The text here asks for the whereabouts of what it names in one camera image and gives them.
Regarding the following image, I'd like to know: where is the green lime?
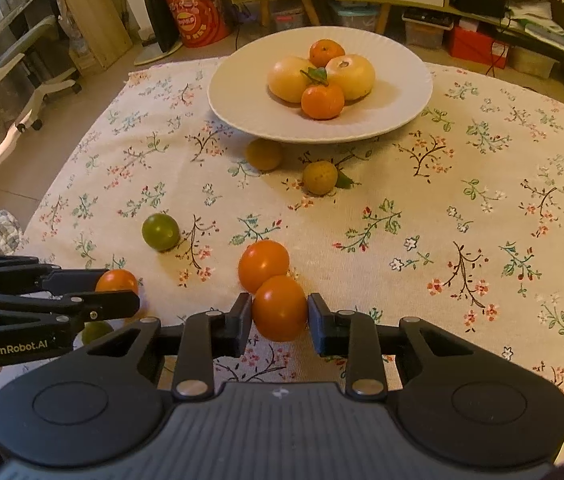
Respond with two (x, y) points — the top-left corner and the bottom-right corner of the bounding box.
(142, 214), (181, 252)
(81, 321), (114, 346)

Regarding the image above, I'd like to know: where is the orange tomato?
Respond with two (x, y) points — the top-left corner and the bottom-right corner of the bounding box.
(95, 269), (138, 295)
(253, 275), (308, 342)
(237, 240), (289, 294)

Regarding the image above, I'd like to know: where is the orange tomato front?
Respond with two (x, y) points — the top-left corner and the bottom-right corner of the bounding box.
(253, 275), (308, 342)

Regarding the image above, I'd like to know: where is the orange mandarin with leaf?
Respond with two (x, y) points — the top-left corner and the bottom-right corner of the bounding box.
(300, 67), (345, 120)

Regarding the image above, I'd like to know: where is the orange mandarin without leaf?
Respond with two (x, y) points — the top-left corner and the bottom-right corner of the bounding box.
(309, 38), (346, 68)

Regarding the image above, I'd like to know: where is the floral tablecloth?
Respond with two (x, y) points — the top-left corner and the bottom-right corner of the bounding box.
(0, 56), (564, 466)

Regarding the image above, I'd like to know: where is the white office chair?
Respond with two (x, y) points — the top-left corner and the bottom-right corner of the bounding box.
(0, 15), (82, 132)

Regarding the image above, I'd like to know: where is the small yellow-brown fruit with leaf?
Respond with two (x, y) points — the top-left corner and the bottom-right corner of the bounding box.
(301, 160), (355, 196)

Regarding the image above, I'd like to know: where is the small yellow fruit under plate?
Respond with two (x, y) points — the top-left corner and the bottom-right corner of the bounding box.
(245, 139), (284, 172)

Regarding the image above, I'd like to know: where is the white ribbed plate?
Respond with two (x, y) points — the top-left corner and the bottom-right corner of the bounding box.
(208, 26), (433, 144)

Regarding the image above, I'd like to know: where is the red gift bag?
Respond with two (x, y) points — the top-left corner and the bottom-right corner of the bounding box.
(166, 0), (232, 48)

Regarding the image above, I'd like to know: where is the pale yellow grapefruit with navel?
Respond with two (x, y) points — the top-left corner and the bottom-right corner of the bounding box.
(325, 54), (375, 101)

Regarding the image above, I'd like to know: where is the red storage box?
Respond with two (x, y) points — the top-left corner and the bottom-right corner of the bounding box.
(449, 26), (509, 68)

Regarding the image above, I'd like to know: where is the pale yellow grapefruit smooth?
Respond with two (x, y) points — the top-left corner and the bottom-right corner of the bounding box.
(267, 56), (314, 104)

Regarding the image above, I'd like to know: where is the clear plastic storage box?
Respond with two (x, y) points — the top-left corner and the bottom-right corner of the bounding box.
(329, 1), (379, 32)

